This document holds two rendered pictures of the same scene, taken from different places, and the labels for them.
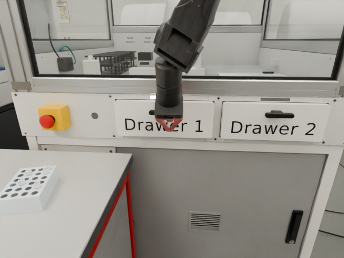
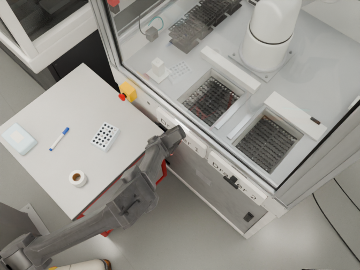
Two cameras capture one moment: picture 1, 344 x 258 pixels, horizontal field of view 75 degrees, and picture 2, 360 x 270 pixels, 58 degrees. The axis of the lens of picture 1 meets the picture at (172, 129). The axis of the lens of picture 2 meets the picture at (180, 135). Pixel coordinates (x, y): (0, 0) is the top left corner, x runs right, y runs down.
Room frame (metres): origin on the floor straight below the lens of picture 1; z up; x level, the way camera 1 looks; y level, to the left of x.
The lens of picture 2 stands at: (0.15, -0.38, 2.18)
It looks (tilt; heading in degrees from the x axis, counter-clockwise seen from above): 65 degrees down; 40
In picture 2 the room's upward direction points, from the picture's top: 1 degrees counter-clockwise
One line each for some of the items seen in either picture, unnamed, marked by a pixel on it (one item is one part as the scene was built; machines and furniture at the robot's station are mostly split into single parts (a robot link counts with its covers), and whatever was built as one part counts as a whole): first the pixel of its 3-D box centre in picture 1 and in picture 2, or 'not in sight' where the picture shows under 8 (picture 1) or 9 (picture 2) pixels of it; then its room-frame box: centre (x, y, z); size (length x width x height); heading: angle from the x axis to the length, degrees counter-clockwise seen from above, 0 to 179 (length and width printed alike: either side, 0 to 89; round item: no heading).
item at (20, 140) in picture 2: not in sight; (19, 138); (0.17, 0.64, 0.78); 0.15 x 0.10 x 0.04; 88
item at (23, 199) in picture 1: (30, 188); (105, 136); (0.43, 0.32, 0.78); 0.12 x 0.08 x 0.04; 10
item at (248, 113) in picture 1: (272, 122); (235, 178); (0.61, -0.29, 0.87); 0.29 x 0.02 x 0.11; 86
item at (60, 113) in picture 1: (54, 117); (127, 92); (0.65, 0.35, 0.88); 0.07 x 0.05 x 0.07; 86
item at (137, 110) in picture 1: (164, 119); (180, 132); (0.64, 0.02, 0.87); 0.29 x 0.02 x 0.11; 86
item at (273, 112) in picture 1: (277, 113); (232, 180); (0.59, -0.29, 0.91); 0.07 x 0.04 x 0.01; 86
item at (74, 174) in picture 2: not in sight; (77, 178); (0.20, 0.27, 0.78); 0.07 x 0.07 x 0.04
